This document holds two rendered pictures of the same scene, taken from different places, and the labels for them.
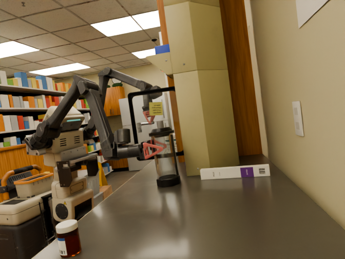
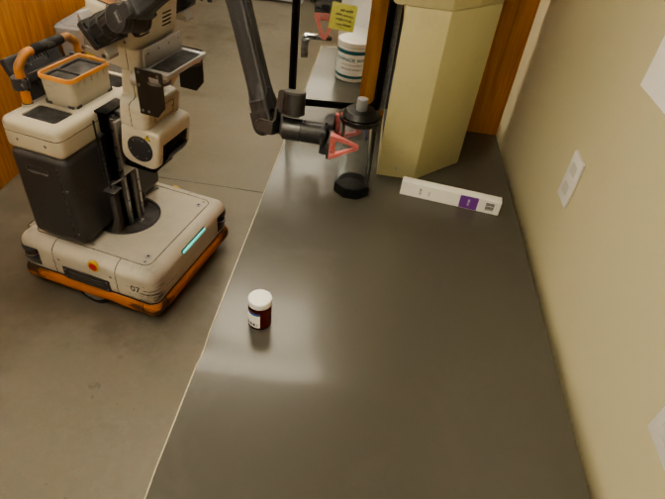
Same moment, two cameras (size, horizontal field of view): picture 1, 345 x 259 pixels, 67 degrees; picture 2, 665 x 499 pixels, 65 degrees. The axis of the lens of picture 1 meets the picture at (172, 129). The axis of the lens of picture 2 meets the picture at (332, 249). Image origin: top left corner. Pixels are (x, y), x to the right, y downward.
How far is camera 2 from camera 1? 60 cm
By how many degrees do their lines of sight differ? 38
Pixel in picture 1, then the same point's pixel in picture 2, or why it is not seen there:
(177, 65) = not seen: outside the picture
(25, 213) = (74, 141)
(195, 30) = not seen: outside the picture
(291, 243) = (498, 360)
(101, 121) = (254, 58)
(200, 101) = (437, 69)
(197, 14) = not seen: outside the picture
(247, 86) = (522, 15)
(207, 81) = (461, 33)
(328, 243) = (531, 368)
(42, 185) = (93, 85)
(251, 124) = (499, 84)
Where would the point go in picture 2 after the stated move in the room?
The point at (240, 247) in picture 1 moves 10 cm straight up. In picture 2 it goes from (448, 355) to (461, 322)
